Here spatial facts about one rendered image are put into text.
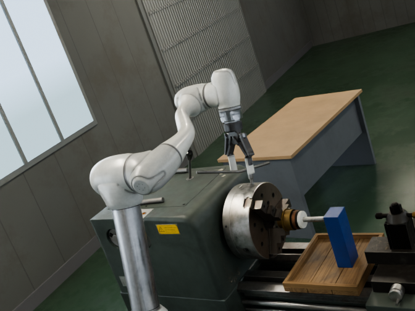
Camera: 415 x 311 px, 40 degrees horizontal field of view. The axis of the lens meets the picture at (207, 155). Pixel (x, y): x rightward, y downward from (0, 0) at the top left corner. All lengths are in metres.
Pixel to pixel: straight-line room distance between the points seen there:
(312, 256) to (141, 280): 0.77
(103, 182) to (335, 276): 0.94
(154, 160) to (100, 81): 4.10
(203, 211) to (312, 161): 2.26
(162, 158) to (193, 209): 0.46
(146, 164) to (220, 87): 0.56
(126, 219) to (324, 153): 2.85
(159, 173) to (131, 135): 4.31
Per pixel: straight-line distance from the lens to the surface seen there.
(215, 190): 2.34
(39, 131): 5.16
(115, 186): 1.89
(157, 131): 6.47
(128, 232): 1.94
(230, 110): 2.22
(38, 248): 5.07
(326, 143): 4.60
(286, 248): 2.54
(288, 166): 4.09
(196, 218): 2.20
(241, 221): 2.22
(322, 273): 2.28
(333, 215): 2.17
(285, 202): 2.39
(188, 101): 2.26
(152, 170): 1.79
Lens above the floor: 2.10
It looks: 18 degrees down
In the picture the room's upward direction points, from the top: 20 degrees counter-clockwise
